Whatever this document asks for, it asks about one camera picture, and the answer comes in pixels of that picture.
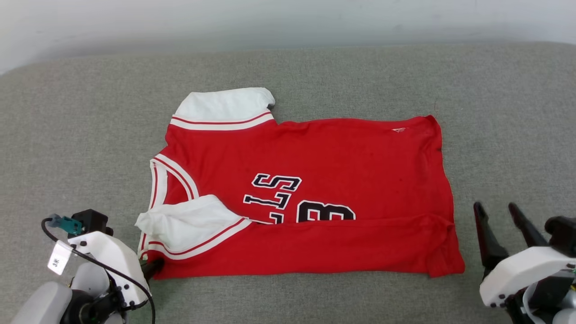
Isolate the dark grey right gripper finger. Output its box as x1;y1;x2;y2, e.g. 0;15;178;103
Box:
508;202;549;248
473;201;509;271

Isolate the thin black cable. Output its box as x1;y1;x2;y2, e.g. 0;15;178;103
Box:
41;218;156;324

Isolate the white paper label tag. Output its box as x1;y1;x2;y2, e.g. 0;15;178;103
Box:
47;240;73;275

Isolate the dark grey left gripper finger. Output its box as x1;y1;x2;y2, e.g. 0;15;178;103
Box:
141;257;165;280

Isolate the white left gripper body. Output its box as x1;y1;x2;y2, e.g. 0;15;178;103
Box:
67;230;152;311

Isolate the red and white sports jersey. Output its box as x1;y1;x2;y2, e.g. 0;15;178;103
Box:
135;87;465;280

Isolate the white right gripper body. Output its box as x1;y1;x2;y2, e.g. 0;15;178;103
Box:
479;246;576;309

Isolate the teal cable connector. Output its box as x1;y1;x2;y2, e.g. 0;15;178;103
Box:
47;214;84;235

